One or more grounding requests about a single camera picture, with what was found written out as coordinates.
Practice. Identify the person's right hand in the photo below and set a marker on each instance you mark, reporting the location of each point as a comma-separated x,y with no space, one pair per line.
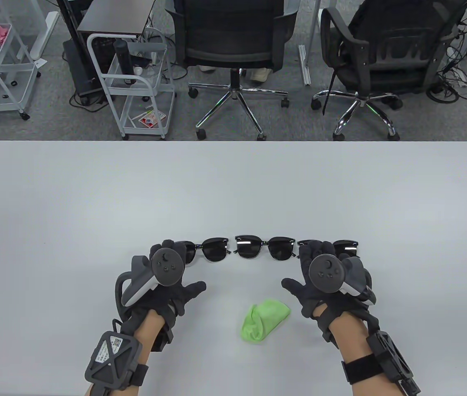
312,297

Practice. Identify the person's left hand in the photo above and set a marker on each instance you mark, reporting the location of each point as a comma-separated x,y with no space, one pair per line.
171,297

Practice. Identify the grey handheld controller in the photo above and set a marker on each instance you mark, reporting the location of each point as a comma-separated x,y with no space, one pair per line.
167,266
326,272

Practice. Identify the green cleaning cloth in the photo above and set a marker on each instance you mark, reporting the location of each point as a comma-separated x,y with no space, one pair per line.
264,319

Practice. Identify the black square sunglasses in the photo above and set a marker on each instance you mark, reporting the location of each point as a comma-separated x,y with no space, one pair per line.
250,249
347,247

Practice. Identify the black rounded sunglasses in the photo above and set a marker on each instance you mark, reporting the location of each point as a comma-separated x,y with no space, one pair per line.
216,249

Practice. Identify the black glove sensor module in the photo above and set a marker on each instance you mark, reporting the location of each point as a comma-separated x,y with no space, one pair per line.
161,338
326,330

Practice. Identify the red and white packet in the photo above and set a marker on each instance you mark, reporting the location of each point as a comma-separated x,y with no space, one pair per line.
149,119

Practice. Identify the white metal desk leg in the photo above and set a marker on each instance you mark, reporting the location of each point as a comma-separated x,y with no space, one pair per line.
304,66

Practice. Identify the black bottle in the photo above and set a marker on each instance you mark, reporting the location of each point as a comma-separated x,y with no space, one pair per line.
123,57

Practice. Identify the black computer tower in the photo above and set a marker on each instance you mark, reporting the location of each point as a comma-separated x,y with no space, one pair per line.
79,70

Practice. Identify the black ribbed office chair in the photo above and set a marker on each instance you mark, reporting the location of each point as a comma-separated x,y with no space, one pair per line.
386,62

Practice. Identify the white power strip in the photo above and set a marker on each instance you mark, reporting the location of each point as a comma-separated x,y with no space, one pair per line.
460,78

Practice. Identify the black mesh office chair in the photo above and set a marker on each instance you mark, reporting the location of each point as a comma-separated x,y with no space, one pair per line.
233,37

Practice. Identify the dark side table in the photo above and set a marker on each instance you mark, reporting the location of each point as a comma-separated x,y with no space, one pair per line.
114,16

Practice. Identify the white desk foot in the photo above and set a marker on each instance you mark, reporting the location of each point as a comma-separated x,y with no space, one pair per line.
43,37

